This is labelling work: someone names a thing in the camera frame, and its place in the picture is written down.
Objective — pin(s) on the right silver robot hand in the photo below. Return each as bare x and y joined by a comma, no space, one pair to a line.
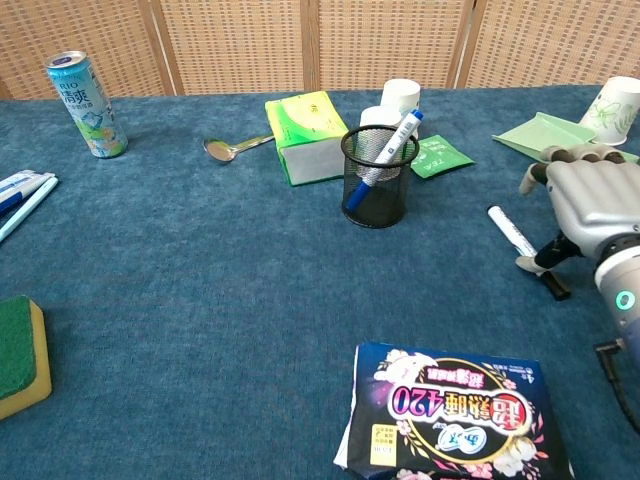
595,200

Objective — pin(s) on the white marker with black cap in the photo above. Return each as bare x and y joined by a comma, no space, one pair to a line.
510,230

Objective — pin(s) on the white marker with blue cap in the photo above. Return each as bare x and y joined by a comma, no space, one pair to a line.
400,135

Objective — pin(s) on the black mesh pen holder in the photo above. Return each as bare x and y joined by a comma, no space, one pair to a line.
385,210

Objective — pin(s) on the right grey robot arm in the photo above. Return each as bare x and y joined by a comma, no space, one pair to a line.
625,280

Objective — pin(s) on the paper cup green flower print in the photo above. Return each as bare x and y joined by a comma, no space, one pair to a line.
612,112

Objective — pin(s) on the light green plastic dustpan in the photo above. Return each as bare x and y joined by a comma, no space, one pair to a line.
530,136

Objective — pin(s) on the green tea sachet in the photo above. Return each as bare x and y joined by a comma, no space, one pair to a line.
442,157

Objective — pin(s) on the white paper cup blue print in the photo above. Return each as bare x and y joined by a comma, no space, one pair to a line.
380,116
400,92

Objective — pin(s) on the dark sanitary pad package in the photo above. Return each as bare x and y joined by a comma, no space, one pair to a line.
450,415

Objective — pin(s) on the green tissue pack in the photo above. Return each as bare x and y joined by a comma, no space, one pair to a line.
310,135

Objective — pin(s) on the blue table cloth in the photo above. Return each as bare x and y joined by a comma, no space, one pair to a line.
225,280

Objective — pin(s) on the metal spoon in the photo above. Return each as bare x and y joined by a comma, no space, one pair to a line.
219,150

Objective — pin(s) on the woven bamboo folding screen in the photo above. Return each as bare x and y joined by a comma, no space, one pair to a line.
240,45

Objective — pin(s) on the light blue drink can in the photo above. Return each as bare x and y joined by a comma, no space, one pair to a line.
86,110

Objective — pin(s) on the blue white toothpaste tube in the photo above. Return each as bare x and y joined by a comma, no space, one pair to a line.
17,186

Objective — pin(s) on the green yellow scrub sponge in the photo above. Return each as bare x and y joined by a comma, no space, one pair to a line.
17,350

